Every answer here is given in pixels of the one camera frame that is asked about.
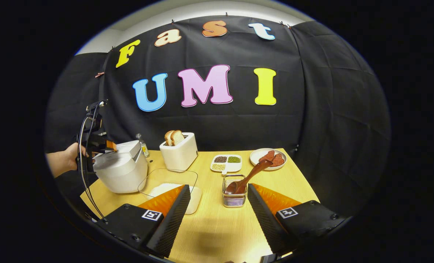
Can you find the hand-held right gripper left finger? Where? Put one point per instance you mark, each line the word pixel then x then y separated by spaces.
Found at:
pixel 173 223

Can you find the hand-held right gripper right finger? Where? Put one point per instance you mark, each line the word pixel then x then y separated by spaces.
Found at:
pixel 266 223

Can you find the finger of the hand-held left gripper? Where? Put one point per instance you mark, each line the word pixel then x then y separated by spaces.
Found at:
pixel 111 146

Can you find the white rice cooker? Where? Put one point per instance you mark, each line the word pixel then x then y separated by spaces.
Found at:
pixel 123 171

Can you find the clear container of rice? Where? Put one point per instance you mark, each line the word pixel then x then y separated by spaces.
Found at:
pixel 158 182

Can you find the dark wooden spoon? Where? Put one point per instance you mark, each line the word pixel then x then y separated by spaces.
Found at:
pixel 251 175

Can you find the small glass bottle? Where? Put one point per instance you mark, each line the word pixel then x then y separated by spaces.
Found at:
pixel 143 146

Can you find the small red clip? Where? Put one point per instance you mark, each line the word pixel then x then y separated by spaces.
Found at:
pixel 99 74

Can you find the white round plate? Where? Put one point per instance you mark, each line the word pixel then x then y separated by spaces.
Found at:
pixel 255 157

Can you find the white toaster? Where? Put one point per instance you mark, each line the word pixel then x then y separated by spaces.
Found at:
pixel 182 155

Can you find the white divided bean dish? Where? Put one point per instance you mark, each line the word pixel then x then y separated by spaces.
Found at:
pixel 226 163

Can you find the black backdrop cloth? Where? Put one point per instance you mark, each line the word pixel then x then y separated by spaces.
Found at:
pixel 330 109

